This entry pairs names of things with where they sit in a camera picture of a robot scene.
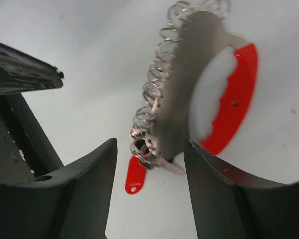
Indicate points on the key with red tag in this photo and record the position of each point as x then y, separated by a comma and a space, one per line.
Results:
135, 176

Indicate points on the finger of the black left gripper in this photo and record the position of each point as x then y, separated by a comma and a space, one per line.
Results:
20, 72

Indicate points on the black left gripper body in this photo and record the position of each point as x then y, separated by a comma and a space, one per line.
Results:
25, 151

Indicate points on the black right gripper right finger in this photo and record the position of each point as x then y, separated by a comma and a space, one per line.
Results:
229, 203

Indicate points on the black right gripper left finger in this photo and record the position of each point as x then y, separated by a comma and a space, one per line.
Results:
69, 203

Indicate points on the red handled metal key holder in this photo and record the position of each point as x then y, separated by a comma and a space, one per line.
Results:
194, 37

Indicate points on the key with black tag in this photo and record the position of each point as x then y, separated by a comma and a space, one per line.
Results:
148, 160

